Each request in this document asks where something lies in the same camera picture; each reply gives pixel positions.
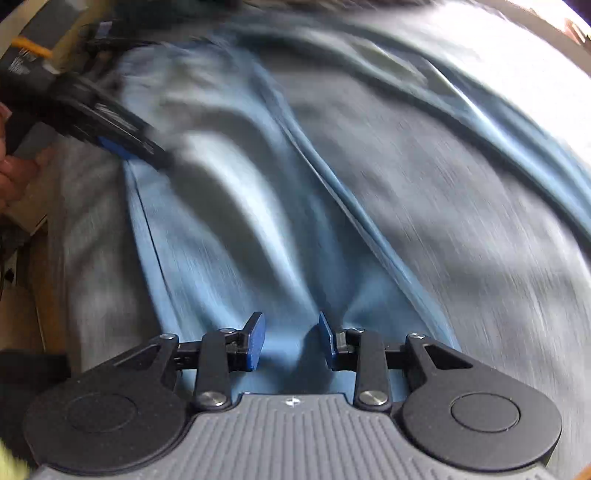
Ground orange cable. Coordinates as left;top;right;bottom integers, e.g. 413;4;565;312
10;38;52;60

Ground blue denim jeans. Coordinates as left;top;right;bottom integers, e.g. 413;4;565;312
115;23;591;400

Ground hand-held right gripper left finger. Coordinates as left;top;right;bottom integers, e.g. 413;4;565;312
111;311;267;411

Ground grey fleece blanket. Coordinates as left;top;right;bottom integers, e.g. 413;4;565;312
46;0;591;480

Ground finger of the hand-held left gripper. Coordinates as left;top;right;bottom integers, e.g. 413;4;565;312
53;78;177;170
85;21;155;52

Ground person's left hand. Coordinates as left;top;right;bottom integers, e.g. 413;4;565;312
0;104;52;210

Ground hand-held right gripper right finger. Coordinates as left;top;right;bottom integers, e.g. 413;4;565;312
318;311;476;411

